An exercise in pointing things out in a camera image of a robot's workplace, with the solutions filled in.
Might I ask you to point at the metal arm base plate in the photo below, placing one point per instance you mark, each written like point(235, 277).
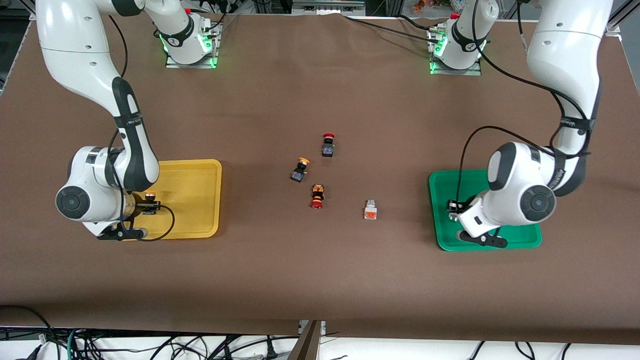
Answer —
point(475, 71)
point(172, 64)

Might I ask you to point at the aluminium frame profile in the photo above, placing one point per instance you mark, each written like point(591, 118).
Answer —
point(616, 22)

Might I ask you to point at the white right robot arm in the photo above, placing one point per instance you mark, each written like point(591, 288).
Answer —
point(90, 65)

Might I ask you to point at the red button orange black body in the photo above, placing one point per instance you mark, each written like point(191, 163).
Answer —
point(317, 196)

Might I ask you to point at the grey device behind table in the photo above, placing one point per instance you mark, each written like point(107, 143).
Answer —
point(327, 6)

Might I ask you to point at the brown table mat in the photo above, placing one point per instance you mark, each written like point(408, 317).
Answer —
point(320, 280)

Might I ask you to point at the green plastic tray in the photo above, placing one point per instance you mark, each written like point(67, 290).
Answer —
point(445, 200)

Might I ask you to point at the white button orange base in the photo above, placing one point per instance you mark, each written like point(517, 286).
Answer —
point(370, 210)

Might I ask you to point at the red mushroom button black base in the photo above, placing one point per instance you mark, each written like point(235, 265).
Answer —
point(328, 146)

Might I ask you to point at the yellow mushroom button black base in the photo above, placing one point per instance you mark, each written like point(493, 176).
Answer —
point(150, 195)
point(299, 171)

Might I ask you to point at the yellow plastic tray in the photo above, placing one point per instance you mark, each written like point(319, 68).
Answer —
point(192, 200)

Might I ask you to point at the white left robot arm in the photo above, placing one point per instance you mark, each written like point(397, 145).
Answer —
point(560, 65)

